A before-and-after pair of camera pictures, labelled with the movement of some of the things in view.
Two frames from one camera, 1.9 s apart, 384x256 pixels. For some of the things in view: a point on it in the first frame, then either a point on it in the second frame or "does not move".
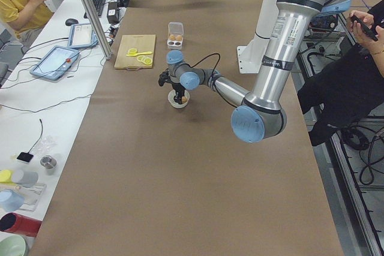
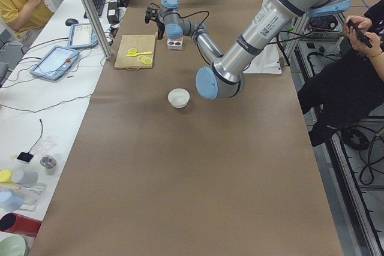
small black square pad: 25,156 does not move
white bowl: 171,96 does not move
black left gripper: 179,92 to 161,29
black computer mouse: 71,21 does not move
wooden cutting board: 142,43 does not move
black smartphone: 365,27 to 360,33
